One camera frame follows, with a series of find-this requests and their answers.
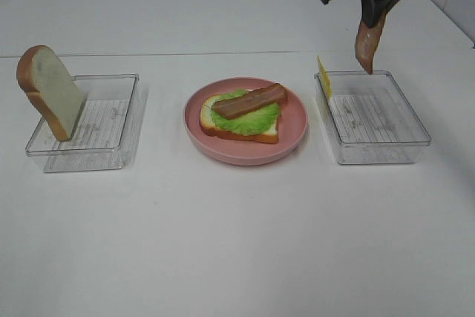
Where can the bacon strip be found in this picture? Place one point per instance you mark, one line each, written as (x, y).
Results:
(251, 101)
(367, 42)

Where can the upright bread slice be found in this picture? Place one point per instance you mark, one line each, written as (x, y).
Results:
(51, 90)

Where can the clear plastic tray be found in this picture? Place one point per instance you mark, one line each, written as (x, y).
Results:
(106, 134)
(369, 120)

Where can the clear left plastic tray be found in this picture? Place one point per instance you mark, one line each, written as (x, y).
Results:
(106, 134)

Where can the green lettuce leaf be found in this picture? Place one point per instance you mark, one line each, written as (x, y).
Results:
(262, 121)

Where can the yellow cheese slice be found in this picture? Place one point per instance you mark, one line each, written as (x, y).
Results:
(325, 77)

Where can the bread slice on plate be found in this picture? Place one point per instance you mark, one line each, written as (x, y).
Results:
(261, 138)

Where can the clear right plastic tray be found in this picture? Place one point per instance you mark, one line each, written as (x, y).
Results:
(369, 120)

